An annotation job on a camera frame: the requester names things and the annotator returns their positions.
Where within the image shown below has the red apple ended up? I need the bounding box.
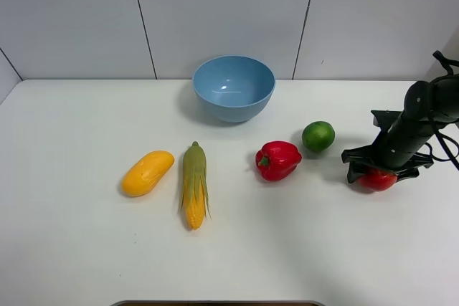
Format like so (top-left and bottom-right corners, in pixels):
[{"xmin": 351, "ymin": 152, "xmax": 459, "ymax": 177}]
[{"xmin": 357, "ymin": 168, "xmax": 398, "ymax": 191}]

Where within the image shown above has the blue plastic bowl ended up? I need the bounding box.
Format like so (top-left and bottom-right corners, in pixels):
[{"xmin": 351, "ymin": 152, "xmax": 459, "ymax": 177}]
[{"xmin": 192, "ymin": 55, "xmax": 276, "ymax": 123}]

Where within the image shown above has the corn cob with husk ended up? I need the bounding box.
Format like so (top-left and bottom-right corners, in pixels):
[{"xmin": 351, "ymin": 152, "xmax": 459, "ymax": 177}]
[{"xmin": 179, "ymin": 141, "xmax": 209, "ymax": 230}]

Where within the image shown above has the yellow mango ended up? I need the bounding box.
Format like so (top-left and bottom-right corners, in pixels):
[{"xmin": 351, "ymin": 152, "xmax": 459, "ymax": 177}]
[{"xmin": 120, "ymin": 150, "xmax": 175, "ymax": 197}]

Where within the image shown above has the green lime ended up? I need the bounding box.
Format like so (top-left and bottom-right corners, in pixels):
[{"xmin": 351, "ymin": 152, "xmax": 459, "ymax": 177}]
[{"xmin": 302, "ymin": 121, "xmax": 336, "ymax": 153}]

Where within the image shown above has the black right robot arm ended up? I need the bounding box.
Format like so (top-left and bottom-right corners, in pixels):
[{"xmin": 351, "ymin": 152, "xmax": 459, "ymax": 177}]
[{"xmin": 341, "ymin": 75, "xmax": 458, "ymax": 183}]

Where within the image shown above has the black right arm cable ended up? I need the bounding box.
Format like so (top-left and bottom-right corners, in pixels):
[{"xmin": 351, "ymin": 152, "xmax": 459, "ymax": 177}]
[{"xmin": 425, "ymin": 50, "xmax": 459, "ymax": 173}]

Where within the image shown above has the red bell pepper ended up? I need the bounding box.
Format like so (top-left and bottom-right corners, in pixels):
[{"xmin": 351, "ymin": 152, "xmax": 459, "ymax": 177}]
[{"xmin": 255, "ymin": 140, "xmax": 302, "ymax": 182}]

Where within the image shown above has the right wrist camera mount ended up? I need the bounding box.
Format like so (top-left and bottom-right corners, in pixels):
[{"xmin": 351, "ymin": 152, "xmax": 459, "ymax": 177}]
[{"xmin": 371, "ymin": 110, "xmax": 400, "ymax": 130}]

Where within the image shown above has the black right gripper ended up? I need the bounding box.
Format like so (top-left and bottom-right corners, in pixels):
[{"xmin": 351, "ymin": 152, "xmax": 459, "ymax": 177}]
[{"xmin": 341, "ymin": 112, "xmax": 434, "ymax": 183}]

